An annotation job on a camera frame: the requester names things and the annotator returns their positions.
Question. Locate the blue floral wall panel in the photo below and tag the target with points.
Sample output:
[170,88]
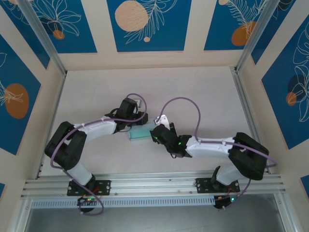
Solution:
[72,29]
[217,24]
[277,96]
[14,72]
[169,36]
[277,31]
[29,41]

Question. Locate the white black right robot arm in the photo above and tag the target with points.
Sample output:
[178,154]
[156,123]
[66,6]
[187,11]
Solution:
[210,147]

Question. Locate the aluminium frame post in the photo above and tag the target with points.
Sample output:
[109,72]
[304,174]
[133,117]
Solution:
[257,36]
[44,39]

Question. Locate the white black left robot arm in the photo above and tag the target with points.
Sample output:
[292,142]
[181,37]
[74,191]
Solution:
[99,129]

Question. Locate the aluminium mounting rail beam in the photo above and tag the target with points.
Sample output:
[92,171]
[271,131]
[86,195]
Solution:
[149,186]

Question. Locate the light blue cloth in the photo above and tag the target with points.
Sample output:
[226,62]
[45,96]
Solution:
[140,134]

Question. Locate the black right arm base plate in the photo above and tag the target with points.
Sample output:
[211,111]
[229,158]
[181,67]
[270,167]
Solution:
[200,184]

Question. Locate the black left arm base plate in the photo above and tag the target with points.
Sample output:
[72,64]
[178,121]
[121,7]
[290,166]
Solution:
[106,187]

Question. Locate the black controller board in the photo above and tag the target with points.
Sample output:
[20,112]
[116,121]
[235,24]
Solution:
[87,200]
[227,200]

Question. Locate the grey metal shelf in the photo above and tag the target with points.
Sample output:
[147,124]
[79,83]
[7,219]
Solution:
[154,222]

